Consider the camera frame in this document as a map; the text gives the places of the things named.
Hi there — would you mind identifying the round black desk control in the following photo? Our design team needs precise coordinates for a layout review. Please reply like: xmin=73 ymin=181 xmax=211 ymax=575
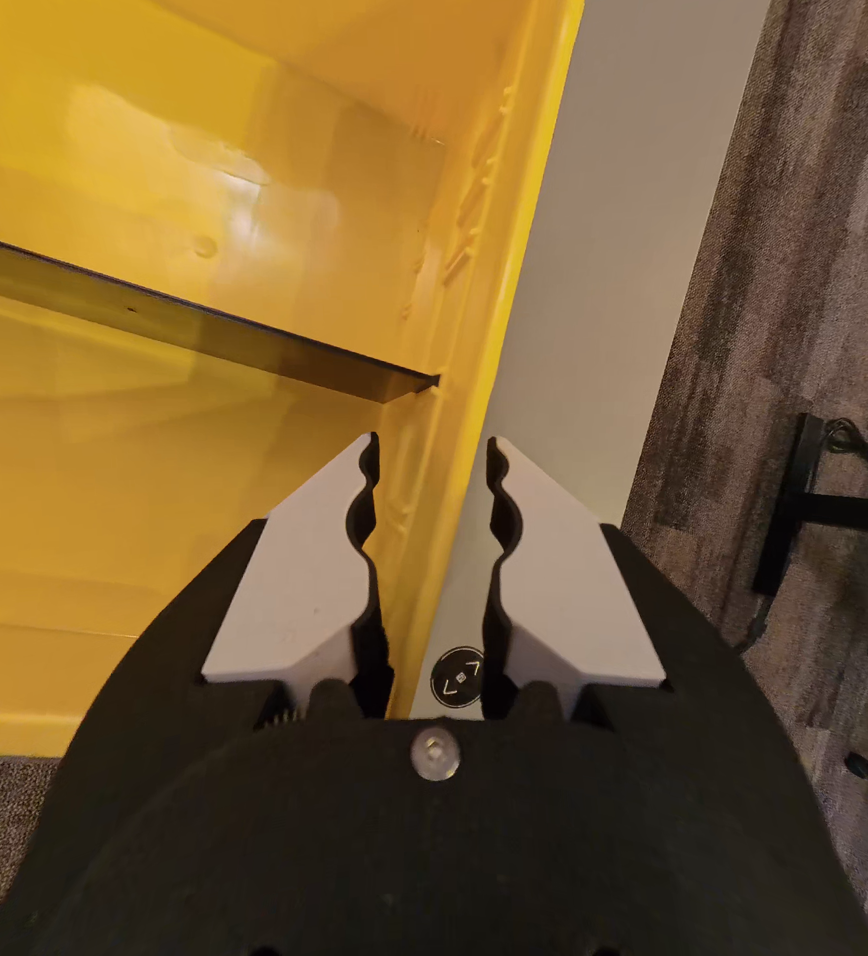
xmin=430 ymin=646 xmax=487 ymax=708

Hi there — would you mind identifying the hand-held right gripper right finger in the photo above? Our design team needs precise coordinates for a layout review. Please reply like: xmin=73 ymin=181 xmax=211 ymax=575
xmin=482 ymin=437 xmax=666 ymax=719

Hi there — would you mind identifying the black desk foot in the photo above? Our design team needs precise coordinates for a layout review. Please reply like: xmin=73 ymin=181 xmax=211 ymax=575
xmin=751 ymin=413 xmax=868 ymax=595

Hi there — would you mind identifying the yellow divided storage bin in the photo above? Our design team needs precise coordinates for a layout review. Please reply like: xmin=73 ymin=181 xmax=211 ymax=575
xmin=0 ymin=0 xmax=584 ymax=757

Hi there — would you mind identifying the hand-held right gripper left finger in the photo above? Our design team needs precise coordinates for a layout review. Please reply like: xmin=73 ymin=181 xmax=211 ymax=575
xmin=201 ymin=432 xmax=393 ymax=718

